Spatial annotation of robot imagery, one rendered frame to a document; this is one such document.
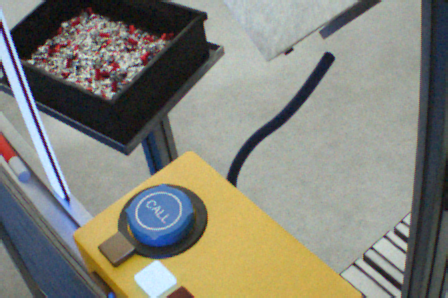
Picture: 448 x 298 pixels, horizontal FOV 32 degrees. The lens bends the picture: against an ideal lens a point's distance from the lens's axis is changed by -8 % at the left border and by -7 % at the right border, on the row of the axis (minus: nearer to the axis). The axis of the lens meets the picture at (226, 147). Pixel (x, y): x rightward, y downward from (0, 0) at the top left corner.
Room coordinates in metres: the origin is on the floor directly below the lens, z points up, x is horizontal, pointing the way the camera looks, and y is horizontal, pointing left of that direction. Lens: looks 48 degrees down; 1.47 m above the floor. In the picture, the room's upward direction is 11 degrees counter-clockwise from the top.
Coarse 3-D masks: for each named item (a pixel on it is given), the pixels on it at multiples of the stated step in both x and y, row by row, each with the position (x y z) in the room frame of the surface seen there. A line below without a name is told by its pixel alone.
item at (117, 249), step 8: (120, 232) 0.30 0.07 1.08; (112, 240) 0.30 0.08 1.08; (120, 240) 0.30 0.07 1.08; (104, 248) 0.29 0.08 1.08; (112, 248) 0.29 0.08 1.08; (120, 248) 0.29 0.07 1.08; (128, 248) 0.29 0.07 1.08; (104, 256) 0.29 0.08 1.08; (112, 256) 0.29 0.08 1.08; (120, 256) 0.29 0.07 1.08; (128, 256) 0.29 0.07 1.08; (112, 264) 0.28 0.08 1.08
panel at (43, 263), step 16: (0, 192) 0.79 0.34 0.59; (0, 208) 0.87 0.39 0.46; (16, 208) 0.72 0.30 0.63; (0, 224) 0.95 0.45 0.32; (16, 224) 0.79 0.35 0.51; (32, 224) 0.67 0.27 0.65; (16, 240) 0.88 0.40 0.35; (32, 240) 0.73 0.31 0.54; (32, 256) 0.80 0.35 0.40; (48, 256) 0.67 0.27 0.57; (32, 272) 0.91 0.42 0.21; (48, 272) 0.74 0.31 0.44; (64, 272) 0.62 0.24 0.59; (48, 288) 0.83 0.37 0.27; (64, 288) 0.68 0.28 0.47; (80, 288) 0.58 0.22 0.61
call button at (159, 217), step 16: (144, 192) 0.33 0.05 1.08; (160, 192) 0.32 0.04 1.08; (176, 192) 0.32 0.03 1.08; (128, 208) 0.32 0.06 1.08; (144, 208) 0.31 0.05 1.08; (160, 208) 0.31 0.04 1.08; (176, 208) 0.31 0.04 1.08; (192, 208) 0.31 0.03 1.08; (144, 224) 0.30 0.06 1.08; (160, 224) 0.30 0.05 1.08; (176, 224) 0.30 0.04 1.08; (192, 224) 0.30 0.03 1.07; (144, 240) 0.29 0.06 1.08; (160, 240) 0.29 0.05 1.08; (176, 240) 0.29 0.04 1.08
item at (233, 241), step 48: (192, 192) 0.33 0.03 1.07; (240, 192) 0.32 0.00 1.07; (96, 240) 0.30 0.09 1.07; (192, 240) 0.29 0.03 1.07; (240, 240) 0.29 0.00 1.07; (288, 240) 0.28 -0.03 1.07; (192, 288) 0.26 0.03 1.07; (240, 288) 0.25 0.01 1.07; (288, 288) 0.25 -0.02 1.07; (336, 288) 0.24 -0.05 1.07
